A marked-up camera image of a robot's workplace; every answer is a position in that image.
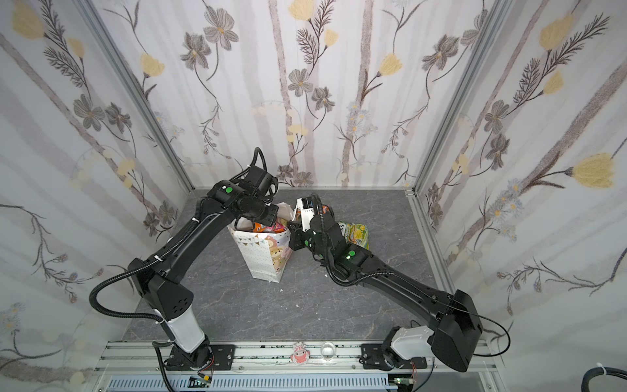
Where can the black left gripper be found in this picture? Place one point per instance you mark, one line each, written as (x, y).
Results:
(272, 219)

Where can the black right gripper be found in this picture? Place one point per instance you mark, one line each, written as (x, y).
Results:
(298, 238)

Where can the red orange Fox's candy bag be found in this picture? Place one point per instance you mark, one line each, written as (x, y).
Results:
(259, 228)

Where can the green yellow Fox's candy bag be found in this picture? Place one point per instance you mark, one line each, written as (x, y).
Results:
(357, 234)

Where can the white cartoon paper bag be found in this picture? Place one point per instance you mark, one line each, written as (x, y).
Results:
(265, 254)

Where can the purple Fox's berries bag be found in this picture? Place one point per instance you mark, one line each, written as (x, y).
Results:
(276, 228)

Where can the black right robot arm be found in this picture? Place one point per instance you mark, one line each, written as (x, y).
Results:
(450, 326)

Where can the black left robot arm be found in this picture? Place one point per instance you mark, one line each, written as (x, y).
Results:
(248, 195)

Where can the clear round suction cup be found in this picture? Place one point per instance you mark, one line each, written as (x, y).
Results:
(328, 350)

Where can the pink pig sticker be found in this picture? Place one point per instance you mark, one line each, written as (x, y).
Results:
(300, 354)

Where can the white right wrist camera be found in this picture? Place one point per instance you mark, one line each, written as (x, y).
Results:
(305, 212)

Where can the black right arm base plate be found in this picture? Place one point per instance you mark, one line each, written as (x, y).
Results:
(375, 356)

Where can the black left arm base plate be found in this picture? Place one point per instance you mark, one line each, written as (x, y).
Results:
(223, 357)

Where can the white slotted cable duct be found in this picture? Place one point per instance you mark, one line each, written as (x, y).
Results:
(285, 382)

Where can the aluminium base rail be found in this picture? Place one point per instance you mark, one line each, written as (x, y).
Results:
(289, 366)

